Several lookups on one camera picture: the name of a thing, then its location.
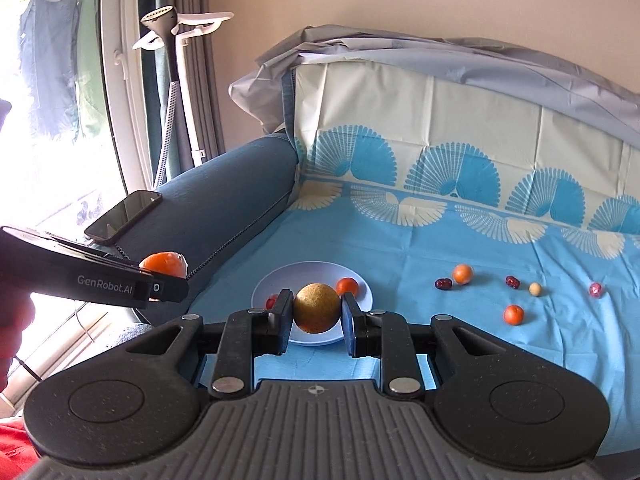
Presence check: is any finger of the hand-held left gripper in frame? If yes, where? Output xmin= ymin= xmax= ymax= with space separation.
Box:
xmin=148 ymin=273 xmax=190 ymax=306

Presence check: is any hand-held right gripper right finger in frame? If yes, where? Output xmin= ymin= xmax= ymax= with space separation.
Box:
xmin=341 ymin=292 xmax=509 ymax=396

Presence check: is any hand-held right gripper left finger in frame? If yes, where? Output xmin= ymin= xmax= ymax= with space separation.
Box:
xmin=126 ymin=289 xmax=295 ymax=400

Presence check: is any large orange tangerine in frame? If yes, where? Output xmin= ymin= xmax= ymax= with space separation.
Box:
xmin=139 ymin=251 xmax=189 ymax=279

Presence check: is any brown round pear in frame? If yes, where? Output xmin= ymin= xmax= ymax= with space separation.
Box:
xmin=293 ymin=283 xmax=342 ymax=335

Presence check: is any pale blue round plate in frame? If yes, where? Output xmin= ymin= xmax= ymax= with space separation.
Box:
xmin=251 ymin=261 xmax=374 ymax=347

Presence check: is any person's left hand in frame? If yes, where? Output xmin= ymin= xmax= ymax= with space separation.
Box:
xmin=0 ymin=291 xmax=37 ymax=392

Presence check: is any black smartphone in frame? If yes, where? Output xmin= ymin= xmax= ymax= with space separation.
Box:
xmin=83 ymin=189 xmax=164 ymax=246

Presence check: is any blue fabric sofa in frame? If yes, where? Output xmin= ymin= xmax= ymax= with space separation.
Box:
xmin=111 ymin=130 xmax=302 ymax=323

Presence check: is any blue fan-print cloth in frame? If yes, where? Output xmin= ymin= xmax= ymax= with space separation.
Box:
xmin=190 ymin=64 xmax=640 ymax=456

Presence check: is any person's red clothing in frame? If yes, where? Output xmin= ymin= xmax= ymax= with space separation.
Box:
xmin=0 ymin=419 xmax=49 ymax=480

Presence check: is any hanging green garment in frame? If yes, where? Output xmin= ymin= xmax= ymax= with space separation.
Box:
xmin=75 ymin=0 xmax=109 ymax=139

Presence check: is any grey curtain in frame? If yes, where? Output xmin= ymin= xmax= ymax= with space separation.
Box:
xmin=184 ymin=0 xmax=227 ymax=167

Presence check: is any hanging blue-grey garment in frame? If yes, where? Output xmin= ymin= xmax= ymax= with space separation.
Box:
xmin=19 ymin=0 xmax=82 ymax=139

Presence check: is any white garment steamer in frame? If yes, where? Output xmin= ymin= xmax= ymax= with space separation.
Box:
xmin=132 ymin=5 xmax=235 ymax=187

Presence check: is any grey cover sheet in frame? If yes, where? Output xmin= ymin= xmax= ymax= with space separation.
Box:
xmin=228 ymin=23 xmax=640 ymax=152

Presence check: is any thin phone cable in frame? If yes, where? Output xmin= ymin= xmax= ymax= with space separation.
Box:
xmin=72 ymin=300 xmax=97 ymax=343

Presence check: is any white window frame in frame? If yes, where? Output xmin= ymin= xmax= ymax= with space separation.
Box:
xmin=96 ymin=0 xmax=154 ymax=192

